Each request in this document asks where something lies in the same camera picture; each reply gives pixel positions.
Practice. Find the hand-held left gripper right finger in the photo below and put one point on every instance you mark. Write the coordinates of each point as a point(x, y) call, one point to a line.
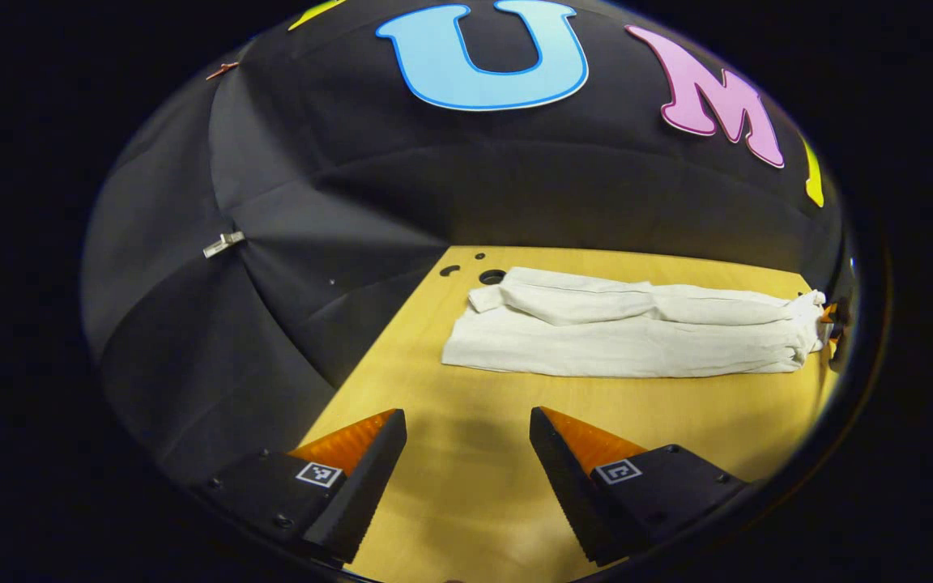
point(568, 494)

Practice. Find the red cloth clip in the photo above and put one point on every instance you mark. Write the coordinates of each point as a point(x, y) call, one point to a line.
point(222, 70)

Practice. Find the white jeans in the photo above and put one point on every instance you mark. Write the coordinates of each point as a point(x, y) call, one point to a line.
point(596, 344)

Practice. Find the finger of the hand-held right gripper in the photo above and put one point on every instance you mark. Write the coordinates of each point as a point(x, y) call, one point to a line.
point(842, 344)

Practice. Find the black backdrop cloth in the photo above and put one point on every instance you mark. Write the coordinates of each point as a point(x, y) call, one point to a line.
point(353, 186)

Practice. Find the white cloth clip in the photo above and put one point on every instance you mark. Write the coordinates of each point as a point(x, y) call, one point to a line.
point(223, 243)

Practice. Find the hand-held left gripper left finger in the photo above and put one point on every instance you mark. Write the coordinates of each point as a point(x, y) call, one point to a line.
point(357, 502)

